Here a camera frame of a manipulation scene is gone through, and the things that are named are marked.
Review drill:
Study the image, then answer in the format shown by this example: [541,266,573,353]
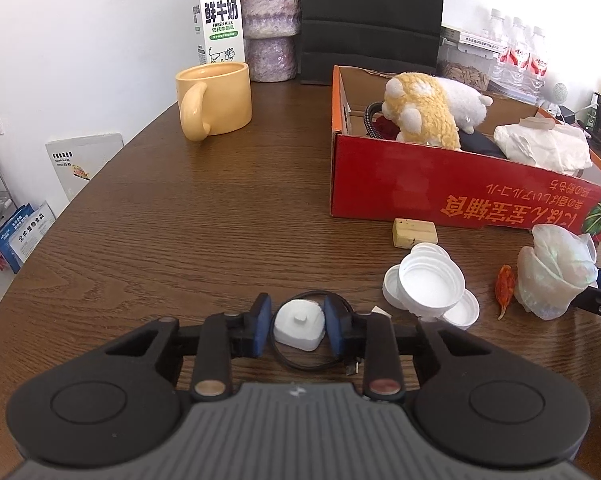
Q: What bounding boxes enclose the red cardboard box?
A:
[329,65,601,233]

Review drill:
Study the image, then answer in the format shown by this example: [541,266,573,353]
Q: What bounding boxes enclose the black paper bag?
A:
[299,0,447,86]

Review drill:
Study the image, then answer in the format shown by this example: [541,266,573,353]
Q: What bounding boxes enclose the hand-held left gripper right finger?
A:
[321,294,491,402]

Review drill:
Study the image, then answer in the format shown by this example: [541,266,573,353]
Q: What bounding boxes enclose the red rose flower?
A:
[375,115,401,141]

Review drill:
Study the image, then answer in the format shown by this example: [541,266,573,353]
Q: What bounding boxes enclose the navy zip case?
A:
[460,132,508,158]

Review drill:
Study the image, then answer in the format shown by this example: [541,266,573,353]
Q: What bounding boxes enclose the white charger puck black cable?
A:
[268,290,362,377]

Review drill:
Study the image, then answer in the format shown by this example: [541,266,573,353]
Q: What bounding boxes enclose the large white bottle cap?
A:
[398,252,467,319]

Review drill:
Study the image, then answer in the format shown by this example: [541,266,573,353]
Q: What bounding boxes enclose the braided cable coil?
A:
[364,101,386,138]

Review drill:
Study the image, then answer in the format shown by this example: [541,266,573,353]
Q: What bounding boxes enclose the water bottle red label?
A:
[505,16,531,93]
[487,8,513,86]
[525,25,548,101]

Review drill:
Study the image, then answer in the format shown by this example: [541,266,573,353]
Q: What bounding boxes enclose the black upright device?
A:
[583,91,601,128]

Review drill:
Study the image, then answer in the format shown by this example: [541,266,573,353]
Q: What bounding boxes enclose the clear seed container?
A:
[437,25,508,92]

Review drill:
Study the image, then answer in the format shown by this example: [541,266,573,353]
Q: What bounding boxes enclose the white paper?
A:
[493,122,593,178]

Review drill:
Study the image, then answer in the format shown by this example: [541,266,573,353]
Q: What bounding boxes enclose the dried red chili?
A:
[495,264,518,321]

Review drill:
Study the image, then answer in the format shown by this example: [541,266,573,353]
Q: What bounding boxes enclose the yellow white plush toy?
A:
[379,72,495,151]

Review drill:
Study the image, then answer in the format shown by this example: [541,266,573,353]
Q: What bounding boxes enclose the purple mottled vase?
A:
[234,0,302,82]

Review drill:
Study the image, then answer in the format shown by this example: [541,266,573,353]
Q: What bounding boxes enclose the white milk carton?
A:
[190,0,246,68]

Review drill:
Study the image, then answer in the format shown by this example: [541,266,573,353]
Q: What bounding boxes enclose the yellow mug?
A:
[174,62,252,142]

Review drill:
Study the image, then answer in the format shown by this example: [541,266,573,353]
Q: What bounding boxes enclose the blue pet food bags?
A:
[0,201,56,275]

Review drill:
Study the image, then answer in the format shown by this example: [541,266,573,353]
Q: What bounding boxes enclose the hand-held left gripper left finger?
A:
[103,294,274,402]

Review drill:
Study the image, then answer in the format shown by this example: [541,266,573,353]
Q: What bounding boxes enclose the white printed board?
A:
[45,133,125,203]

